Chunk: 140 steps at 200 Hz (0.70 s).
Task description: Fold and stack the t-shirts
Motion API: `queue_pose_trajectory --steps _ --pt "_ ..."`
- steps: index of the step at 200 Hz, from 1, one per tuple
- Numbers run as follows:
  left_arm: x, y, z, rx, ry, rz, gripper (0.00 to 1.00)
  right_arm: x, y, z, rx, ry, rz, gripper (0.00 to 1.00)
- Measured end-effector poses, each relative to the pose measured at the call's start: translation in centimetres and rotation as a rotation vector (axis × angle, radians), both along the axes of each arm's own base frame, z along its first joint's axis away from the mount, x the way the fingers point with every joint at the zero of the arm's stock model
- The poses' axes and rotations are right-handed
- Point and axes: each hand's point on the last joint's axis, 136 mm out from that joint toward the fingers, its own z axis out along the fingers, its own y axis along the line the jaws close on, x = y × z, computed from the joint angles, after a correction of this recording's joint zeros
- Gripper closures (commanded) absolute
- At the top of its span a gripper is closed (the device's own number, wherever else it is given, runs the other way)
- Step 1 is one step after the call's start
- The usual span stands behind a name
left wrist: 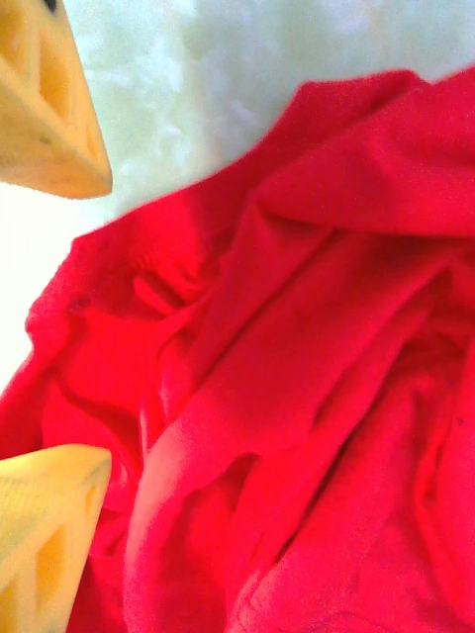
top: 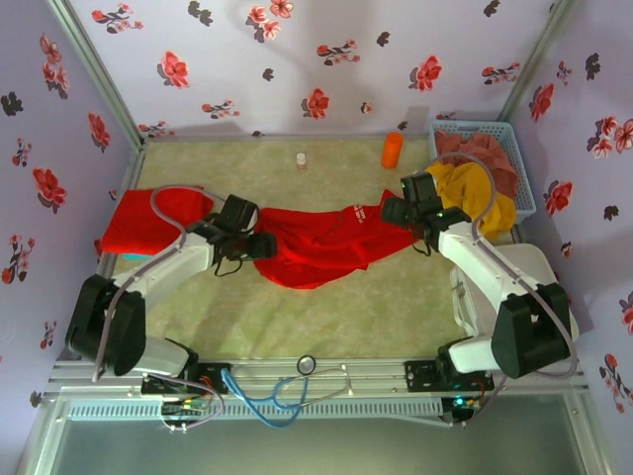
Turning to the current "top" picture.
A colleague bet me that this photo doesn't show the blue stethoscope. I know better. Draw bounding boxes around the blue stethoscope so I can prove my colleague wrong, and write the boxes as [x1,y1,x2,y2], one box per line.
[220,354,354,428]

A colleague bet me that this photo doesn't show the grey slotted cable duct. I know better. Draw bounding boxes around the grey slotted cable duct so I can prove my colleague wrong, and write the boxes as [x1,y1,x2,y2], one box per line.
[65,398,442,423]

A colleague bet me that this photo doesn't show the left controller board with wires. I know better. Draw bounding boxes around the left controller board with wires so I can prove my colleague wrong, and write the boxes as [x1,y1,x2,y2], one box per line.
[157,380,226,435]

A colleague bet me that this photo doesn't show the aluminium frame post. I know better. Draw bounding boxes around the aluminium frame post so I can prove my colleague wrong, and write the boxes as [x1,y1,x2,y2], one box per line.
[497,0,581,126]
[45,0,148,150]

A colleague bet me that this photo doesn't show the red t-shirt with white print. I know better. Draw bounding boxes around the red t-shirt with white print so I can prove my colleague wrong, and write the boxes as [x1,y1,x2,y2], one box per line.
[251,190,421,291]

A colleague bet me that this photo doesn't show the blue plastic basket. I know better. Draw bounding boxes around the blue plastic basket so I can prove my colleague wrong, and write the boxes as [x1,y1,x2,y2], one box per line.
[428,119,538,225]

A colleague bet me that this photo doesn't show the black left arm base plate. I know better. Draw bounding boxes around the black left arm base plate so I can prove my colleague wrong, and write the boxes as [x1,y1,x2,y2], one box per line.
[139,359,232,397]

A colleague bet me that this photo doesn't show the brownish pink t-shirt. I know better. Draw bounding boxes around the brownish pink t-shirt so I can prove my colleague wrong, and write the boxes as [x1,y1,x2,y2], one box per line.
[434,131,521,197]

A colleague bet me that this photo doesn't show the aluminium frame rail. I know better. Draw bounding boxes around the aluminium frame rail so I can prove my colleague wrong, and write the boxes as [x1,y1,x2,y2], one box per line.
[45,358,590,398]

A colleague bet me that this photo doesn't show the grey right arm cable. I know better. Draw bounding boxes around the grey right arm cable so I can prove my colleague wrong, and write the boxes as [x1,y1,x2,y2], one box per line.
[428,151,582,428]

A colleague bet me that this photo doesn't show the right controller board green light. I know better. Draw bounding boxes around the right controller board green light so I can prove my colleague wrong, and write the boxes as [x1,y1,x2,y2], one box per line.
[442,394,484,429]

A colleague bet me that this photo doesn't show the grey left arm cable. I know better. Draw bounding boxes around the grey left arm cable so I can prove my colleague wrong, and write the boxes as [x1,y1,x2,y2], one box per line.
[91,183,230,384]

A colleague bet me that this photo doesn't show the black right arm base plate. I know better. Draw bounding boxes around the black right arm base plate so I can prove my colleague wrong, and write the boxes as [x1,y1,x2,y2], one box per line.
[404,358,497,396]

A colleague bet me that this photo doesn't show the folded red t-shirt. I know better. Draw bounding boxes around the folded red t-shirt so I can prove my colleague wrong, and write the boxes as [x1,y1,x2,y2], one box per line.
[93,186,215,261]

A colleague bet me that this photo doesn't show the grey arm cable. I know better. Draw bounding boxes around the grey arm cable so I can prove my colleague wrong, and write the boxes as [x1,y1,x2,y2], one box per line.
[428,151,582,428]
[91,183,230,384]

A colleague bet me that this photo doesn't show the orange cylinder container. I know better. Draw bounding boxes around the orange cylinder container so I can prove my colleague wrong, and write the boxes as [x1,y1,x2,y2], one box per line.
[381,132,405,171]

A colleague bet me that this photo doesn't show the yellow t-shirt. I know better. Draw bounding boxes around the yellow t-shirt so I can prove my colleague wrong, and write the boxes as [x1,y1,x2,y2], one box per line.
[425,161,517,240]

